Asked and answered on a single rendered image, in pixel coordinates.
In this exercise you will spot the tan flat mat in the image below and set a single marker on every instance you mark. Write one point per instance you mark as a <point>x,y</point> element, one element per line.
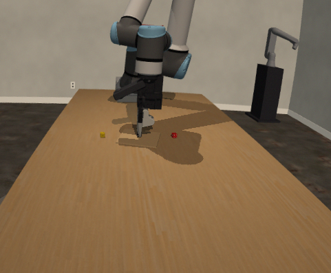
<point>148,139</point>

